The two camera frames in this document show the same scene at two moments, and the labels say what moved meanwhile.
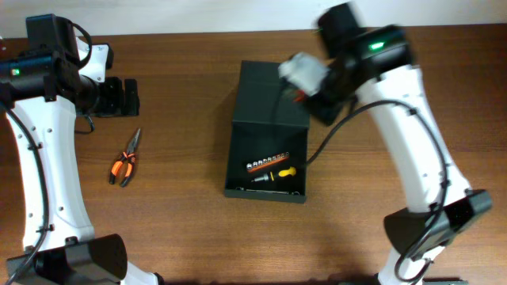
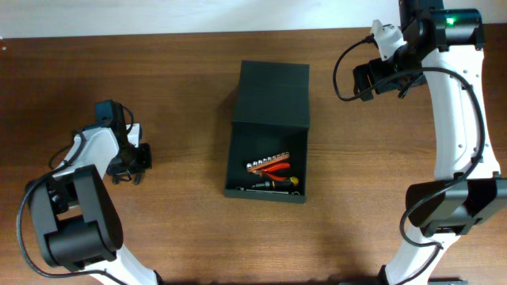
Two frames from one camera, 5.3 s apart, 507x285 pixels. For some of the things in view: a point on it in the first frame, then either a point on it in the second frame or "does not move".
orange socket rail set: [267, 161] does not move
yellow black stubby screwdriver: [291, 171] -> [285, 184]
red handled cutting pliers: [299, 96] -> [281, 166]
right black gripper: [322, 112] -> [365, 80]
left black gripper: [115, 96] -> [143, 156]
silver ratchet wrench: [294, 192] does not move
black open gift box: [269, 146] does not move
